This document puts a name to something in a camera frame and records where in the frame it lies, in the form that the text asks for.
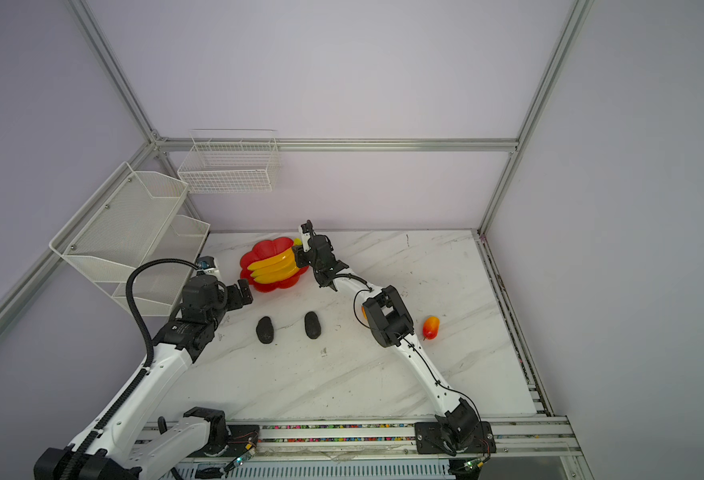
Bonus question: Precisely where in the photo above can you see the white mesh two-tier shelf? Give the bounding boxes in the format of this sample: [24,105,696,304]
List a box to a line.
[49,163,210,310]

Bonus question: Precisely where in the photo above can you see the red yellow fake mango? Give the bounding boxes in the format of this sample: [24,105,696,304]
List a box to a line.
[422,316,441,340]

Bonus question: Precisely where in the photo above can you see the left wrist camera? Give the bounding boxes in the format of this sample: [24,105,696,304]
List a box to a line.
[196,256,220,279]

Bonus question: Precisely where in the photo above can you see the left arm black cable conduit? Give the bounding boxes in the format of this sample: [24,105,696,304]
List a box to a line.
[125,258,201,367]

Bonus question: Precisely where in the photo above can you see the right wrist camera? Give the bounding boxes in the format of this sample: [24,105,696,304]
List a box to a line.
[299,220,315,252]

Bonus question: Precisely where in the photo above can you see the yellow fake banana bunch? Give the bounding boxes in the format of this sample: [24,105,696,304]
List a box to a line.
[246,238,304,286]

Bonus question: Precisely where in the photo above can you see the white wire wall basket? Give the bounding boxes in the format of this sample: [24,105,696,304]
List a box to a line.
[177,129,282,194]

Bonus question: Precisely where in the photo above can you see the aluminium frame corner post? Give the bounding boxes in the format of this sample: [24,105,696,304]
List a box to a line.
[64,0,160,144]

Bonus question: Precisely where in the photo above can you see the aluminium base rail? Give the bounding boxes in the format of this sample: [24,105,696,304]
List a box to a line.
[135,415,584,466]

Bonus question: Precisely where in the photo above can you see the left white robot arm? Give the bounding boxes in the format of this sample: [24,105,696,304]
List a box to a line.
[33,274,253,479]

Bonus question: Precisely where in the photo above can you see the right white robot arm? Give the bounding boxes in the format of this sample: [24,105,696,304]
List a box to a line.
[293,222,497,459]

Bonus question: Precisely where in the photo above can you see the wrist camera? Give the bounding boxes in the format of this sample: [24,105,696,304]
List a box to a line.
[299,220,315,252]
[196,256,220,279]

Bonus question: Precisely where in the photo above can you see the dark fake avocado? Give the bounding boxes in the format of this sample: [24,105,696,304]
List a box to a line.
[256,316,275,345]
[304,311,322,340]

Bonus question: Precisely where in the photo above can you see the red flower-shaped fruit bowl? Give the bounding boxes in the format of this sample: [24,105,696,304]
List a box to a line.
[239,236,310,294]

